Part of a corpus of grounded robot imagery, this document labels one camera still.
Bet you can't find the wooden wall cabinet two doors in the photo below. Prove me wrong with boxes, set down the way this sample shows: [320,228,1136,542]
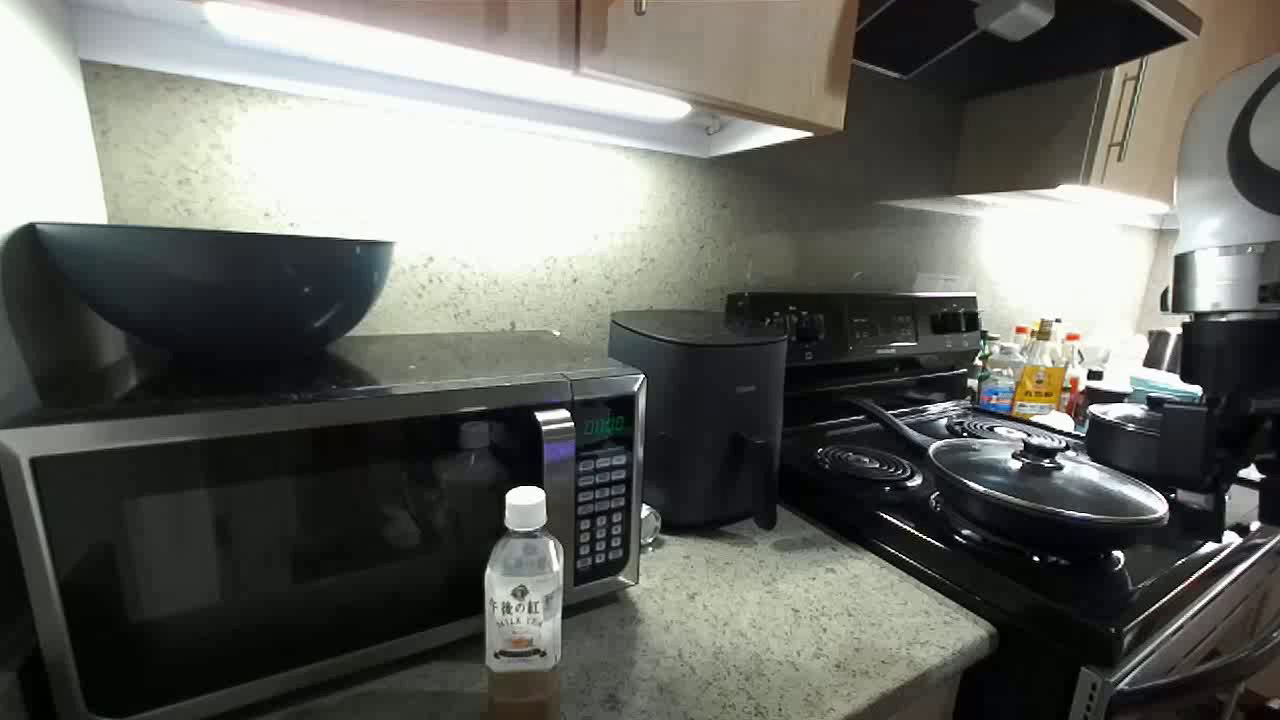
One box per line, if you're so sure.
[262,0,865,137]

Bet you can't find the black frying pan with lid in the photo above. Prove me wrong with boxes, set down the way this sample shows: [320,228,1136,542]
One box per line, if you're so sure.
[928,428,1173,544]

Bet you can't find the red cap condiment bottle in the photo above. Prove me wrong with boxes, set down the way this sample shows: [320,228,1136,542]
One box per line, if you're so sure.
[1054,333,1091,394]

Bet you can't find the wooden wall cabinet beside hood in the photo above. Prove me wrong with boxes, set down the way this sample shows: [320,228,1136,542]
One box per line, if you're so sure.
[952,54,1211,210]

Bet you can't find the under-cabinet light beside stove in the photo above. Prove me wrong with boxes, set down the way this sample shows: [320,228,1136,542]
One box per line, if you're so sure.
[884,181,1178,231]

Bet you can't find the dark blue bowl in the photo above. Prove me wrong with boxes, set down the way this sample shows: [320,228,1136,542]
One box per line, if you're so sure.
[27,221,400,369]

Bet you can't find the blue label condiment bottle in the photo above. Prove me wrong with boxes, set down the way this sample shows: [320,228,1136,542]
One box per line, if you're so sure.
[974,336,1025,416]

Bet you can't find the black cooking pot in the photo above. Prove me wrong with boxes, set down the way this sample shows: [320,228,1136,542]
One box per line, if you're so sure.
[1078,398,1214,492]

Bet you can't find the small black silver appliance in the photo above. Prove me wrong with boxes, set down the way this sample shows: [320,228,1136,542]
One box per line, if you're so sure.
[1139,324,1182,375]

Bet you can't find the black stainless microwave oven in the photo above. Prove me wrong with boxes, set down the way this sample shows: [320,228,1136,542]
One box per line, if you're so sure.
[0,327,650,720]

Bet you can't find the black range hood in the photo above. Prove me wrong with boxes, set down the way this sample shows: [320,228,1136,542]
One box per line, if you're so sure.
[850,0,1204,100]

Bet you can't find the black pot lid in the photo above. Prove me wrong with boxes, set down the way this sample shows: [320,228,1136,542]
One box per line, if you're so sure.
[1083,398,1204,439]

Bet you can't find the teal container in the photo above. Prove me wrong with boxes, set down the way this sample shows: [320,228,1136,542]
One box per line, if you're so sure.
[1126,369,1209,410]

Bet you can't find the clear plastic bottle white cap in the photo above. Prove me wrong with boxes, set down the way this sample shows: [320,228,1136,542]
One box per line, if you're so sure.
[481,485,567,720]

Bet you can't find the metal cabinet bar handle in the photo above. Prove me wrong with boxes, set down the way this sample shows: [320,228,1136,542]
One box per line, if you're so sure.
[1101,56,1146,171]

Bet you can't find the yellow cooking oil bottle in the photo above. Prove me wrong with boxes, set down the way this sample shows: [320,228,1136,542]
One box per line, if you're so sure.
[1010,315,1070,416]

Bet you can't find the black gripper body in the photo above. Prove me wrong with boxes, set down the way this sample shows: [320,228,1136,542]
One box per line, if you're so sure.
[1176,310,1280,465]

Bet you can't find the black electric stove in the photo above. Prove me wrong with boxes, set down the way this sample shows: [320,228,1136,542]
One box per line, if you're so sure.
[723,290,1280,720]

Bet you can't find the under-cabinet strip light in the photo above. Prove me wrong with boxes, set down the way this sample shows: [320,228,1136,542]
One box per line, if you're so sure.
[62,0,814,162]

